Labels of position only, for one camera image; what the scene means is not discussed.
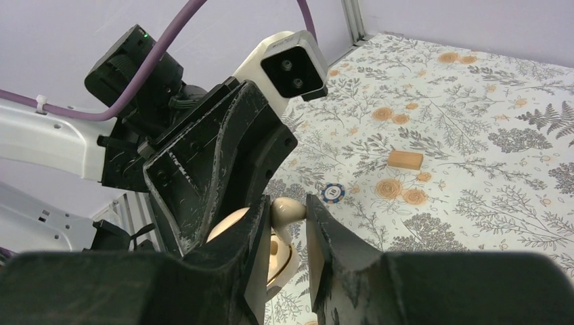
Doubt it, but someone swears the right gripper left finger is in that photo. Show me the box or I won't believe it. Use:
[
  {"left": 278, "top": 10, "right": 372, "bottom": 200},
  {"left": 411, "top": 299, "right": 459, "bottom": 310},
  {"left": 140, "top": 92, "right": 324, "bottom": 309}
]
[{"left": 1, "top": 196, "right": 271, "bottom": 324}]

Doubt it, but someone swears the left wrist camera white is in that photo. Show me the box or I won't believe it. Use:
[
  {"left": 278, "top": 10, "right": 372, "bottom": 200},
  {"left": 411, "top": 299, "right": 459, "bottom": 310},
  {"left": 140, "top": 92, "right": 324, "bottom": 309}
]
[{"left": 232, "top": 30, "right": 329, "bottom": 116}]

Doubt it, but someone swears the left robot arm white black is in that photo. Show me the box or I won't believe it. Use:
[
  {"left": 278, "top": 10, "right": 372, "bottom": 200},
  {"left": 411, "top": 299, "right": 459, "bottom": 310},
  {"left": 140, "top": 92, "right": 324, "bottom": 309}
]
[{"left": 1, "top": 26, "right": 314, "bottom": 253}]

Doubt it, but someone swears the floral patterned table mat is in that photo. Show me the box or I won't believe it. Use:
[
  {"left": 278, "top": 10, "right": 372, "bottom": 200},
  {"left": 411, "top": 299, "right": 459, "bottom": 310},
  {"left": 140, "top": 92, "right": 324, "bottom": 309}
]
[{"left": 265, "top": 35, "right": 573, "bottom": 324}]

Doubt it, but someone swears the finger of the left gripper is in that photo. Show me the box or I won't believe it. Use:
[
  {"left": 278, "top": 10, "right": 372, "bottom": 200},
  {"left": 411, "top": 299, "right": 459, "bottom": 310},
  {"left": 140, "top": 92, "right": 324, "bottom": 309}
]
[{"left": 143, "top": 79, "right": 297, "bottom": 256}]

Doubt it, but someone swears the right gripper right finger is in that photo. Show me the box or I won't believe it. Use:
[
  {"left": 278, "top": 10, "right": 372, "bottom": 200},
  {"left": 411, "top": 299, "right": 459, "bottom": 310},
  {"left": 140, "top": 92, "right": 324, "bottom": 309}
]
[{"left": 306, "top": 194, "right": 573, "bottom": 324}]

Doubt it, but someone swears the blue poker chip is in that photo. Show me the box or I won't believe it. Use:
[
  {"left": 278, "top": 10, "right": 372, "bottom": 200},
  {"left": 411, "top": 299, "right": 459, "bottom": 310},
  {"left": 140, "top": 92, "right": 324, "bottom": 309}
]
[{"left": 320, "top": 183, "right": 346, "bottom": 204}]

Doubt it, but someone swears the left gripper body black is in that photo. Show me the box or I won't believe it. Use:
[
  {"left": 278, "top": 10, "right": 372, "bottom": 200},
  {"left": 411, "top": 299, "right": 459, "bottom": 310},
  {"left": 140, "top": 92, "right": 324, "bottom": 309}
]
[{"left": 97, "top": 77, "right": 240, "bottom": 192}]

